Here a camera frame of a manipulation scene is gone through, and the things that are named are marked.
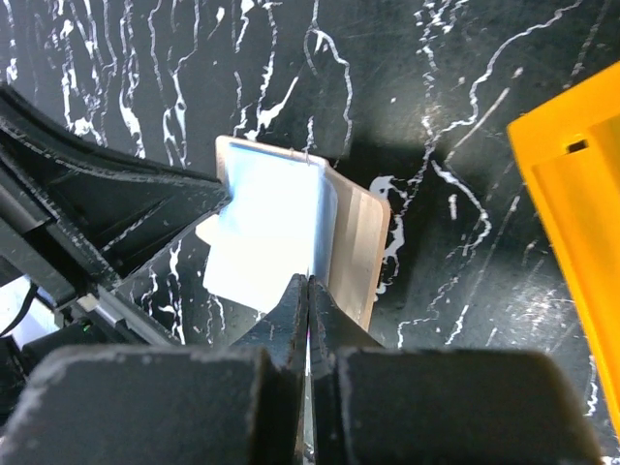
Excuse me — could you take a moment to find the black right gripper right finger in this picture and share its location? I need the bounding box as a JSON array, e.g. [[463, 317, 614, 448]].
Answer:
[[307, 280, 602, 464]]

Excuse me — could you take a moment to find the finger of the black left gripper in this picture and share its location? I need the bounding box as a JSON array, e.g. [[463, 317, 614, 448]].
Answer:
[[1, 84, 231, 345]]

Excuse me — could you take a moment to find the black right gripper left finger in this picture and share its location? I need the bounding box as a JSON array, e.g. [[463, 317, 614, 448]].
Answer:
[[1, 275, 308, 464]]

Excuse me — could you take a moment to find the beige leather card holder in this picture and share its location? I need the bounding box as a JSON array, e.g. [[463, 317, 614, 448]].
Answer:
[[215, 136, 390, 328]]

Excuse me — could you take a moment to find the white credit card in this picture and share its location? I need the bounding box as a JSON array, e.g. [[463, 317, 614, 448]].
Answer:
[[197, 157, 324, 313]]

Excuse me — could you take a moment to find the small yellow card bin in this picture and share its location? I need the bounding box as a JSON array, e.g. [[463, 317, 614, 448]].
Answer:
[[508, 64, 619, 425]]

